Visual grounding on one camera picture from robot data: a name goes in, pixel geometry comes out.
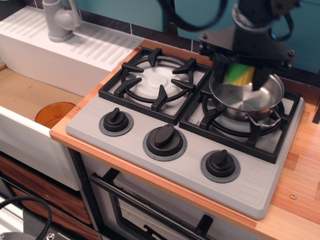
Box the black right burner grate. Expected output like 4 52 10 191
179 78 304 164

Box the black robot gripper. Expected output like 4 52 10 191
199 26 297 92

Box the grey toy stove top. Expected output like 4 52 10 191
65 47 305 219

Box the grey toy faucet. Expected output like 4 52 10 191
42 0 82 43

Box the green yellow toy corncob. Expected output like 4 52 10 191
225 63 256 87

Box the stainless steel pot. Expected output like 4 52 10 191
209 74 285 128

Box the black braided cable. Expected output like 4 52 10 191
0 195 53 240

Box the black right stove knob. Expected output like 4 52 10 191
200 149 241 184

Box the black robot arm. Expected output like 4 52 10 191
199 0 302 91

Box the black burner grate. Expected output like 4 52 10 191
98 47 212 125
179 78 304 164

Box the orange sink drain plug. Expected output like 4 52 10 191
35 102 76 129

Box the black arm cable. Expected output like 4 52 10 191
157 0 295 42

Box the wood grain drawer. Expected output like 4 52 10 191
0 154 99 240

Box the black middle stove knob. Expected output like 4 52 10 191
142 124 188 162

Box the black left stove knob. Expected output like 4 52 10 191
99 107 134 137

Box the toy oven door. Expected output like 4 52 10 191
81 155 259 240

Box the black stove knob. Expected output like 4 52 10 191
99 107 134 137
200 149 241 184
142 124 188 162

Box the black left burner grate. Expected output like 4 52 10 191
98 47 212 125

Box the white toy sink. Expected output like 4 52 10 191
0 6 142 191

